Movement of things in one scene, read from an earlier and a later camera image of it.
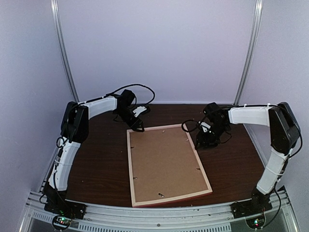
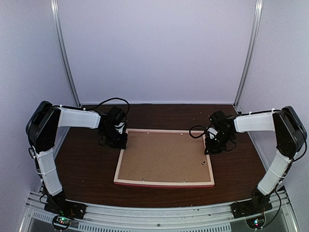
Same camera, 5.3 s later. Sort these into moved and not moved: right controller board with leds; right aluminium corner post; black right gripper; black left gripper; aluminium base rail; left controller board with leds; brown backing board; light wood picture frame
Moved: black right gripper; black left gripper; brown backing board; light wood picture frame
Not moved: aluminium base rail; right aluminium corner post; left controller board with leds; right controller board with leds
